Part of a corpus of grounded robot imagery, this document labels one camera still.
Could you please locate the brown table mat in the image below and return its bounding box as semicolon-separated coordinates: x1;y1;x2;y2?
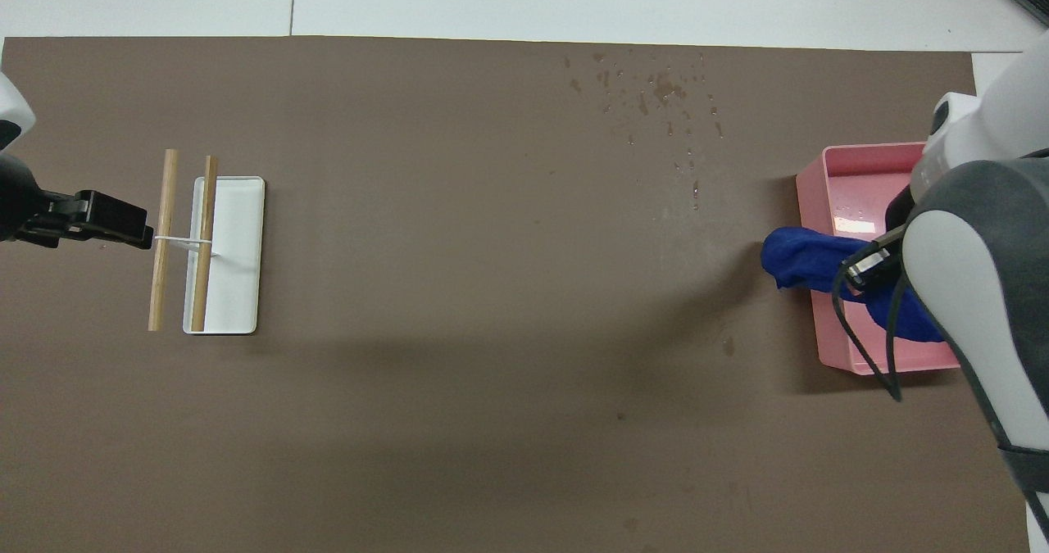
0;35;1029;553

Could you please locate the blue towel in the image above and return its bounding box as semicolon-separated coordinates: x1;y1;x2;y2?
761;225;947;345

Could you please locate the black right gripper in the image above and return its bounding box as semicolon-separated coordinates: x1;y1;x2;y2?
885;184;917;230

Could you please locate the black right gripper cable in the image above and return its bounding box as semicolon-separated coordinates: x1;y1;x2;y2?
832;242;910;402

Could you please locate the wooden rack rod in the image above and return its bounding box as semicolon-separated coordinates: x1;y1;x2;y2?
190;156;219;333
148;149;179;333

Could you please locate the pink plastic bin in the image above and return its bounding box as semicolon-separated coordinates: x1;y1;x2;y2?
795;142;961;375

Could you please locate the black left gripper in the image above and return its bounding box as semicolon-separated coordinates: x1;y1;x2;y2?
0;153;155;251

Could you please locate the white towel rack base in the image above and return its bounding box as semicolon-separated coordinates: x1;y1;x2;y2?
156;176;266;336

